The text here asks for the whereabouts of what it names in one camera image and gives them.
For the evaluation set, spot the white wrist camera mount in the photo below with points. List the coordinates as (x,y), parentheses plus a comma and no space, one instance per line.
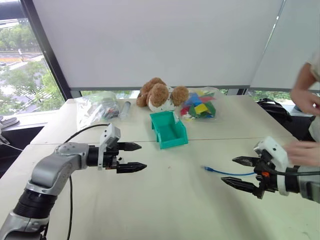
(110,136)
(273,150)

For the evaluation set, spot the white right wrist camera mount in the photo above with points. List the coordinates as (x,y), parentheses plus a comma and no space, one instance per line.
(273,150)

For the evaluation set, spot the black bag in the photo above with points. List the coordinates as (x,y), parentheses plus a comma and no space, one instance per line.
(275,110)

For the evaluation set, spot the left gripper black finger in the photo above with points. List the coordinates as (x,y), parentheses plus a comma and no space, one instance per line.
(128,146)
(130,167)

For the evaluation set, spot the person's left hand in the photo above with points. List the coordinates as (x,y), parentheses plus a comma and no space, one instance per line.
(306,153)

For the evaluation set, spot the clear bag of small parts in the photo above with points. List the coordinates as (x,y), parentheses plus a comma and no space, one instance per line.
(103,110)

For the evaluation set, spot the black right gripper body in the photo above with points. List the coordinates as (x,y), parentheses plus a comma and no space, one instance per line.
(267,180)

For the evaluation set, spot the brown and white plush dog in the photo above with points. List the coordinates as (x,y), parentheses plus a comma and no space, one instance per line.
(157,93)

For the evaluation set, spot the grey object on sill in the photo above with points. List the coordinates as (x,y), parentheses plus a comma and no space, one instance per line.
(8,121)

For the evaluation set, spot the wide white roller blind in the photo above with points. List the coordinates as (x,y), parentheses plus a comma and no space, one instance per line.
(150,42)

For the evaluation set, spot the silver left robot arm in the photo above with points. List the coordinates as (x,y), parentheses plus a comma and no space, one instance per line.
(50,170)

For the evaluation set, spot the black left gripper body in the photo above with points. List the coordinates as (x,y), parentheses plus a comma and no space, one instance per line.
(110,160)

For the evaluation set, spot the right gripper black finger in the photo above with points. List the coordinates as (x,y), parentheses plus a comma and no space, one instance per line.
(241,184)
(246,161)

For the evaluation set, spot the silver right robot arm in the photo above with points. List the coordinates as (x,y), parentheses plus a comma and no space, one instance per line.
(308,183)

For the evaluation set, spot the black window frame post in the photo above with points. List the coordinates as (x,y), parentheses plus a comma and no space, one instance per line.
(42,40)

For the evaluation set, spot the person's right hand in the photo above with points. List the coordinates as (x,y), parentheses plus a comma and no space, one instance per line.
(306,100)

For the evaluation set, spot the person's right forearm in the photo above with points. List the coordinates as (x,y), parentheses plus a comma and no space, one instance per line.
(303,75)

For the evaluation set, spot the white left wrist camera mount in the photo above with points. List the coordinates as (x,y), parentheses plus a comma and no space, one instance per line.
(110,136)

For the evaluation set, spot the clear plastic syringe tube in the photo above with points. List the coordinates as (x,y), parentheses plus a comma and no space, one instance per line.
(125,110)

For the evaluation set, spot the narrow white roller blind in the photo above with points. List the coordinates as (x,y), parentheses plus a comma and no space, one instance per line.
(292,50)

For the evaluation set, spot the clear bag of colourful blocks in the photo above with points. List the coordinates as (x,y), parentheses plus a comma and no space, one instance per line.
(200,107)

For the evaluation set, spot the teal plastic bin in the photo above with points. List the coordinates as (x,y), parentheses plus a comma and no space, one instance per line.
(172,140)

